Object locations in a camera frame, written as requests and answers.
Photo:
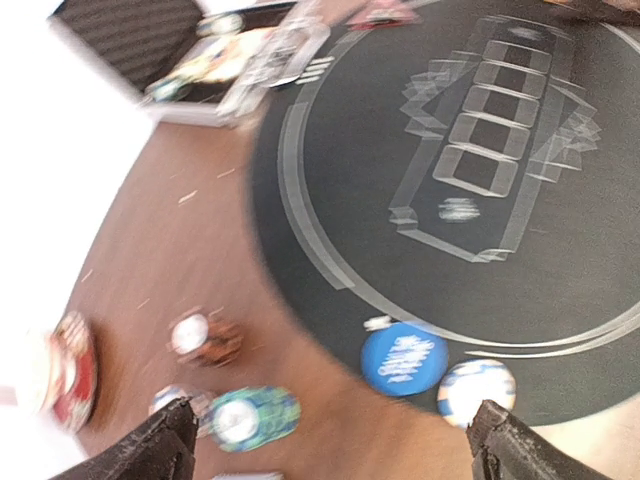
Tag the red black triangle marker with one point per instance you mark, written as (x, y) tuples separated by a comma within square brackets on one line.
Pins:
[(381, 13)]

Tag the round black poker mat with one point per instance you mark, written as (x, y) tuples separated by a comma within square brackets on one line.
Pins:
[(474, 175)]

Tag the aluminium poker case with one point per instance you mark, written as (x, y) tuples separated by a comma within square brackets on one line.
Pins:
[(183, 65)]

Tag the blue small blind button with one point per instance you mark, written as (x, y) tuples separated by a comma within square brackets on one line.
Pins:
[(403, 360)]

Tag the green blue chip stack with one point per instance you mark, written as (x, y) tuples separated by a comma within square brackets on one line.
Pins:
[(247, 419)]

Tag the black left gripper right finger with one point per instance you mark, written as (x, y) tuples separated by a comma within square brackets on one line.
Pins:
[(600, 446)]

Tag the orange black 100 chip stack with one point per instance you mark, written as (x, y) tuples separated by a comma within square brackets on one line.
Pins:
[(204, 339)]

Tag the blue white 10 chip stack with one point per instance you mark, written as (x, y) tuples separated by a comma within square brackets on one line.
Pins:
[(200, 400)]

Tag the red floral plate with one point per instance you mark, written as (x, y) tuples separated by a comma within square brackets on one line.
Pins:
[(74, 404)]

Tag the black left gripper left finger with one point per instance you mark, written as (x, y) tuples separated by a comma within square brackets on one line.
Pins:
[(162, 447)]

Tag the blue white chips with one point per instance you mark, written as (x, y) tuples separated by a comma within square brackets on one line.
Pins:
[(463, 389)]

